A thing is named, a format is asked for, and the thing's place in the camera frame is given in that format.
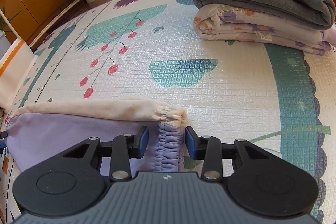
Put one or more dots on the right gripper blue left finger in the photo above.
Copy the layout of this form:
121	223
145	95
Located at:
120	151

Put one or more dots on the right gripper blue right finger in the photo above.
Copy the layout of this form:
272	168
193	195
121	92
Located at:
211	151

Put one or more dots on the purple and cream pants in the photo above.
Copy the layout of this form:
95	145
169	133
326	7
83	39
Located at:
40	131

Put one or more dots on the cartoon animal play mat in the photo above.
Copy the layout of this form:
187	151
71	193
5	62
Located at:
280	98

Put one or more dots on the orange card tag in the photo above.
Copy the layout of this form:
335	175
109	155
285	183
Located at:
5	164

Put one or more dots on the floral folded garment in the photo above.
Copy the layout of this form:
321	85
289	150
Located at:
224	22

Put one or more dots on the white and orange storage box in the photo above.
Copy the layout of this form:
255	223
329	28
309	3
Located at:
16	64

